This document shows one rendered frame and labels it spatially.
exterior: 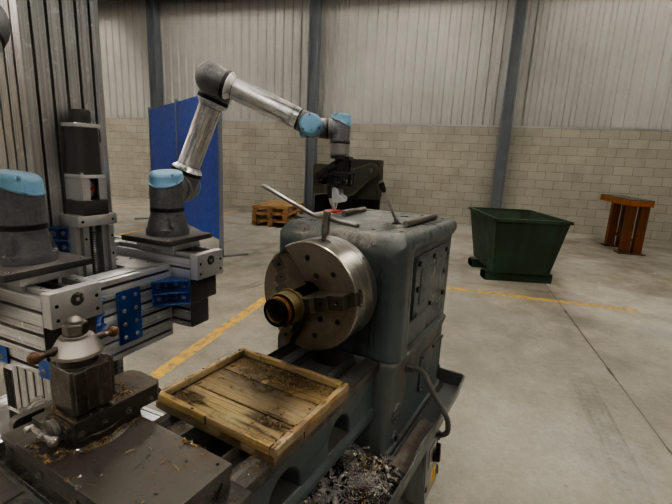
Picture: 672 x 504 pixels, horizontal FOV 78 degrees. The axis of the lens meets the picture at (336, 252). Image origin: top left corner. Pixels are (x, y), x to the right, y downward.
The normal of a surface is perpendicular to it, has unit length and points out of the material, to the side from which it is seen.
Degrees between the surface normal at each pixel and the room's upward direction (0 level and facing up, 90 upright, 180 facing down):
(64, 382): 90
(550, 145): 90
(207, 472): 0
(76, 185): 90
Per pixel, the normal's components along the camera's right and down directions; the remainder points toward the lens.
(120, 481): 0.04, -0.98
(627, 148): -0.27, 0.19
